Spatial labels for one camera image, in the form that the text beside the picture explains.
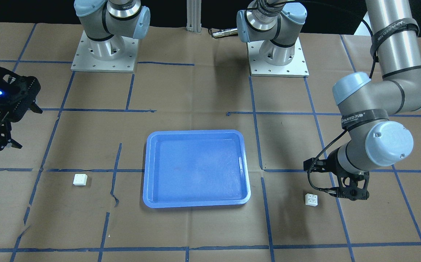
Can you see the brown paper table cover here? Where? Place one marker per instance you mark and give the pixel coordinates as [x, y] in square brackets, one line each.
[98, 124]

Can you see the white block near right arm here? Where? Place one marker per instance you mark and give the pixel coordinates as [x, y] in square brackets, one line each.
[80, 179]

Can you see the aluminium frame post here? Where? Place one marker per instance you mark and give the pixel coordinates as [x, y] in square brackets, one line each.
[193, 10]

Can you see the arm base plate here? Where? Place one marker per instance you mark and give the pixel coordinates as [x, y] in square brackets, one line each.
[118, 54]
[268, 60]

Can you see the blue plastic tray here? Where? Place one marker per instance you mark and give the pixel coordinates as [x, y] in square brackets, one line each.
[195, 168]

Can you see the white block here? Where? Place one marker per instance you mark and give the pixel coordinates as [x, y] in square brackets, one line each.
[311, 200]

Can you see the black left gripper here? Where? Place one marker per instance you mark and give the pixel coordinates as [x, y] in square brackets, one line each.
[332, 164]

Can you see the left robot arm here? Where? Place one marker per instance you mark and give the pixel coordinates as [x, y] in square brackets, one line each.
[366, 106]

